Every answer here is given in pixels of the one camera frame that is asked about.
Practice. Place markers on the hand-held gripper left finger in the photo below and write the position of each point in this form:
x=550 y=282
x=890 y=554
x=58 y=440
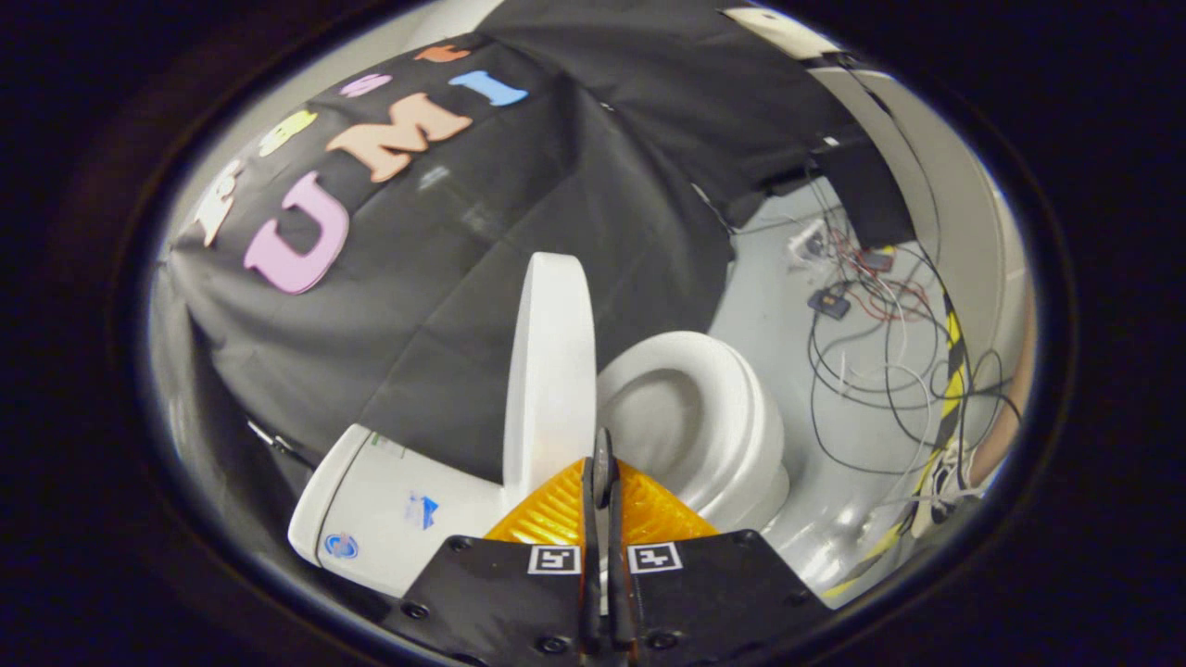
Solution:
x=590 y=593

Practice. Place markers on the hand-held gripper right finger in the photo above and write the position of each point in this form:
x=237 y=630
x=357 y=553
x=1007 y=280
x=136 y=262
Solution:
x=619 y=593

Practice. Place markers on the white toilet seat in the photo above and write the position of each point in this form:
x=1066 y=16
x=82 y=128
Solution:
x=732 y=408

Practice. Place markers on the white toilet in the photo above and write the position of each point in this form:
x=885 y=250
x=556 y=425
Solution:
x=389 y=500

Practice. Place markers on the black backdrop cloth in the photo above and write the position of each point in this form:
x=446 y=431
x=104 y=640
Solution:
x=463 y=278

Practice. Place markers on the black power adapter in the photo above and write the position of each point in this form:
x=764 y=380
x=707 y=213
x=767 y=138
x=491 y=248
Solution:
x=876 y=260
x=829 y=303

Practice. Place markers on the yellow black hazard tape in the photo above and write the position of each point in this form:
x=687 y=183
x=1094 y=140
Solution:
x=954 y=371

